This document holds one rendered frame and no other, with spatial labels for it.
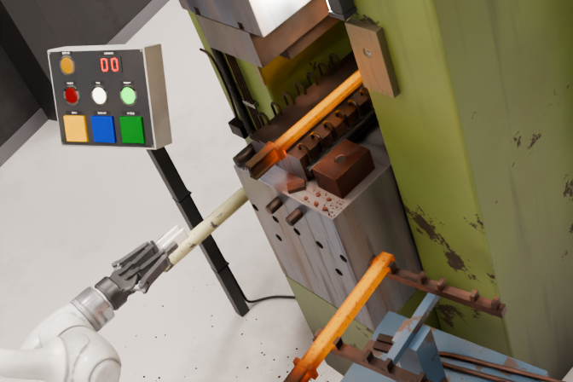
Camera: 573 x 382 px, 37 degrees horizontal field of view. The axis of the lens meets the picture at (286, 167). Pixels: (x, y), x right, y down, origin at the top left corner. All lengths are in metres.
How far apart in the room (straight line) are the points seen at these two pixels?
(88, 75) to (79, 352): 0.94
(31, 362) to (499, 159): 1.05
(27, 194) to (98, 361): 2.56
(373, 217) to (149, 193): 1.88
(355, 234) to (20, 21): 2.54
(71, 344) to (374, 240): 0.79
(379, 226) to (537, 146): 0.42
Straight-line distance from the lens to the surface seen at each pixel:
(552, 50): 1.95
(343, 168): 1.98
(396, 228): 2.16
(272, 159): 2.07
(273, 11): 1.78
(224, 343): 3.07
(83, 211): 3.91
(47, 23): 4.31
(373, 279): 1.78
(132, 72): 2.32
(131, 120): 2.34
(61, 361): 1.74
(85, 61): 2.42
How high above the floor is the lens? 2.27
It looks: 39 degrees down
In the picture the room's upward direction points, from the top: 23 degrees counter-clockwise
